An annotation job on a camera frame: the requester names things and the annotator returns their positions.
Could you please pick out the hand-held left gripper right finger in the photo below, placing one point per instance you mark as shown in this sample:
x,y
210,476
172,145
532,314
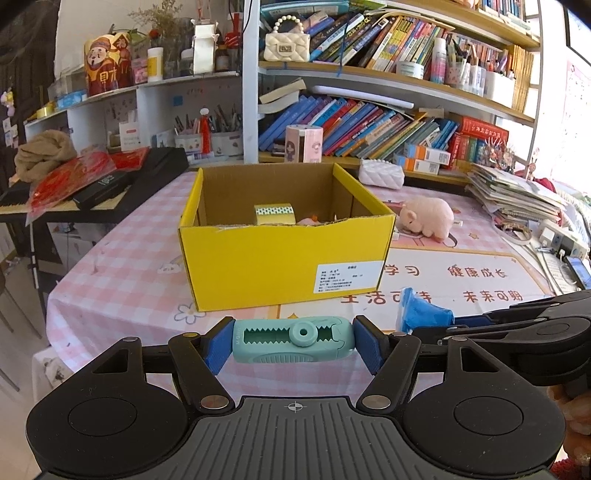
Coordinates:
x,y
367,347

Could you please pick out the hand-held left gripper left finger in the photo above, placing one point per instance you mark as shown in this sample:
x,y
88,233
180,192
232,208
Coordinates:
x,y
222,347

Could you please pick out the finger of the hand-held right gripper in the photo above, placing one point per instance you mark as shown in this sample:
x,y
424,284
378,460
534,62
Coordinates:
x,y
466,333
521,309

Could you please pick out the light blue plastic item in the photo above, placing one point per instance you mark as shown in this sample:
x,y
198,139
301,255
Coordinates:
x,y
425,314

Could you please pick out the mint green correction tape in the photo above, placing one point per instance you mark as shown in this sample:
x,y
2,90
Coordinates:
x,y
277,355

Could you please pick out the yellow cardboard box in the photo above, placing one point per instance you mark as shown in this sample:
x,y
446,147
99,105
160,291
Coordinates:
x,y
258,267

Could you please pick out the yellow-green tape roll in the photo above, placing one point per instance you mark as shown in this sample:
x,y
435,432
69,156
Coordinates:
x,y
274,213

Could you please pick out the person's right hand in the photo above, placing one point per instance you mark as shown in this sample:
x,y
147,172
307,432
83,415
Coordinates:
x,y
575,415

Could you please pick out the smartphone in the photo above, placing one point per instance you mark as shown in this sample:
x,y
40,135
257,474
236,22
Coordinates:
x,y
579,270

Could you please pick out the white power strip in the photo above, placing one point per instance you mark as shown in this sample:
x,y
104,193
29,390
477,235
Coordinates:
x,y
561,240

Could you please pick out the stack of papers and notebooks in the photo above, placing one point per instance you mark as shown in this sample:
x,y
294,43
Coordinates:
x,y
512,191

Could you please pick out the pink pig plush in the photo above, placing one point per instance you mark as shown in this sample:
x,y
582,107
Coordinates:
x,y
429,217

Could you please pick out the small colourful figurines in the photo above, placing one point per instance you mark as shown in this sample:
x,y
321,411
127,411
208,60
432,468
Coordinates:
x,y
498,154

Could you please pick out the white quilted pouch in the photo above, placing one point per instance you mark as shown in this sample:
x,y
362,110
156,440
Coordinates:
x,y
381,174

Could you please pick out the orange and white box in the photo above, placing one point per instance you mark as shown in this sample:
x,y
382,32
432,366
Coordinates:
x,y
415,166
427,154

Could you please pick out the thick red book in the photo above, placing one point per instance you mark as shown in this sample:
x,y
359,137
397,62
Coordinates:
x,y
475,138

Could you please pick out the black electronic keyboard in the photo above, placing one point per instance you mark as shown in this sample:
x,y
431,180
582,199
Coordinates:
x,y
161,168

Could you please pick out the long black box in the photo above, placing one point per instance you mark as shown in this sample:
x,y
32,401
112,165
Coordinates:
x,y
101,187

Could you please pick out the white pencil holder with pencils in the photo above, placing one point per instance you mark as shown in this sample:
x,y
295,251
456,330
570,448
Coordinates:
x,y
226,143

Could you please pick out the black keyboard stand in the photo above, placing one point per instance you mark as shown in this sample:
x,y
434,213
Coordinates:
x,y
34,258

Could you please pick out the small red paper decoration pack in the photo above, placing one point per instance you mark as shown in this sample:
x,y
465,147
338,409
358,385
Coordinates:
x,y
131,159

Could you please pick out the pink cylinder pen holder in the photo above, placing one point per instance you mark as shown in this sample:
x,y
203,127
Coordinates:
x,y
302,145

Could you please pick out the red tassel charm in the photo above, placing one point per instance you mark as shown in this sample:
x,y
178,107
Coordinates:
x,y
205,134

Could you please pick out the row of leaning blue books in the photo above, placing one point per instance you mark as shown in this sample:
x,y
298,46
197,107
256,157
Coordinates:
x,y
351,127

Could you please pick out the white pen holders with pens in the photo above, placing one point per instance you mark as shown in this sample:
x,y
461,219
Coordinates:
x,y
498,87

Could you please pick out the row of yellow books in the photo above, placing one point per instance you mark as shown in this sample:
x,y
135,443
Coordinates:
x,y
521,78

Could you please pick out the white card red stripe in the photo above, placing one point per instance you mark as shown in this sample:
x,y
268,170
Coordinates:
x,y
130,134

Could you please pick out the large red paper decoration pack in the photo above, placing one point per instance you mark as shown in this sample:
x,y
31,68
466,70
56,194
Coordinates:
x,y
60,180

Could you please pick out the thick book cream pages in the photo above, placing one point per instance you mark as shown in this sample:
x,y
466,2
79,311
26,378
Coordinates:
x,y
281,97

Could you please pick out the white shelf unit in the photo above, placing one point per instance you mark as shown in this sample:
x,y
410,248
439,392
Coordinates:
x,y
152,97

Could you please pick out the pastel striped bottle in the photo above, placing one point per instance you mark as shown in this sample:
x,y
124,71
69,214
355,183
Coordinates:
x,y
439,62

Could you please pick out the brown crumpled cloth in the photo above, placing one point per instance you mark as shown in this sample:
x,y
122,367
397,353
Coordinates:
x,y
44,154

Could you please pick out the white round jar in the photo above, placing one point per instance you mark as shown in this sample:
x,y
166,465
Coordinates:
x,y
410,69

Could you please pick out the white and wooden bookshelf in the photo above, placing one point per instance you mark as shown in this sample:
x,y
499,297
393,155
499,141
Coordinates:
x,y
250,83

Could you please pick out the dark glass jar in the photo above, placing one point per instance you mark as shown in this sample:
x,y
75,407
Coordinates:
x,y
186,64

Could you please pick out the pink small box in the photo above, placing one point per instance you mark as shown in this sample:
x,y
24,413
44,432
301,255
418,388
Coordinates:
x,y
140,71

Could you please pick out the brown small bottle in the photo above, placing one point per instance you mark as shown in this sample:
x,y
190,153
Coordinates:
x,y
222,59

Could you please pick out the white bottle yellow label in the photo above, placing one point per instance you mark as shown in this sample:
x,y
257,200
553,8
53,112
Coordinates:
x,y
155,67

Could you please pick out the blue tissue pack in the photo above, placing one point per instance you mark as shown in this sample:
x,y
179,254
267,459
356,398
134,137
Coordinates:
x,y
71,99

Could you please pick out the white paper carton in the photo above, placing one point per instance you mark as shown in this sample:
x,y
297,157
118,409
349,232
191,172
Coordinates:
x,y
205,50

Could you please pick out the row of colourful upright books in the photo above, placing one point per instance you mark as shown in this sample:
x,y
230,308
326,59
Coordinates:
x,y
383,44

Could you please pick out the red figure print box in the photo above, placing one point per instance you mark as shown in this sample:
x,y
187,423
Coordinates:
x,y
108,69

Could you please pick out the cream quilted handbag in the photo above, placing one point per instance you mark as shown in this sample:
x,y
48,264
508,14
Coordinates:
x,y
286,46

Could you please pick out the pink plush charm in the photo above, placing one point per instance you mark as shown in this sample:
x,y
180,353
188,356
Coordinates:
x,y
7,102

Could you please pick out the dried flower bunch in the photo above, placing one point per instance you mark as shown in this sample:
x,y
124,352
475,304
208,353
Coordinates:
x,y
161,18

